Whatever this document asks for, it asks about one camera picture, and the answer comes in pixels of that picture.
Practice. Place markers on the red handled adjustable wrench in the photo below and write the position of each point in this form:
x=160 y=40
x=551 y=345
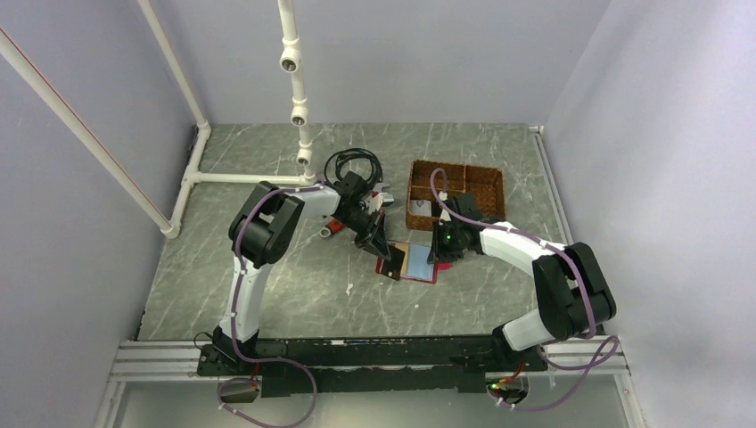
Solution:
x=332 y=228

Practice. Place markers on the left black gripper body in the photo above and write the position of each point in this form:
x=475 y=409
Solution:
x=360 y=222

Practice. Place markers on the black credit card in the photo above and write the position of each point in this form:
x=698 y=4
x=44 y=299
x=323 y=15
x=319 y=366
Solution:
x=392 y=267

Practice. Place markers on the red leather card holder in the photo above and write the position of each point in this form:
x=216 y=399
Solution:
x=415 y=266

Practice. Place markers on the brown woven basket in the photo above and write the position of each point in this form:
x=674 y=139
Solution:
x=485 y=184

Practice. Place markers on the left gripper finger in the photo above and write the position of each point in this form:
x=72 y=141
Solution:
x=378 y=228
x=367 y=241

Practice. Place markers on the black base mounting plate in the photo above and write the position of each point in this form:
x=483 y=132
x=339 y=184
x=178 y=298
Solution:
x=464 y=363

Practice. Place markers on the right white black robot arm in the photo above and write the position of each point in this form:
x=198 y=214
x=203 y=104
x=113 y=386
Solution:
x=573 y=297

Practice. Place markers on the cards in basket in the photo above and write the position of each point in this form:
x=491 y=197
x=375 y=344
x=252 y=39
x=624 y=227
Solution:
x=421 y=208

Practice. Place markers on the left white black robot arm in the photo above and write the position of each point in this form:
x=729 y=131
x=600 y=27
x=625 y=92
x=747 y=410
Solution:
x=261 y=233

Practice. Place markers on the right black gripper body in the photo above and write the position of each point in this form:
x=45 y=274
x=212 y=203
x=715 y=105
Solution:
x=450 y=247

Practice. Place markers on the white pvc pipe frame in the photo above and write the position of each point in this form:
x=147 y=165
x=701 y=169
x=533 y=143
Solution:
x=290 y=63

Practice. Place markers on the aluminium extrusion rail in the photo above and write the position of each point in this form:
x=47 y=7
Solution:
x=178 y=361

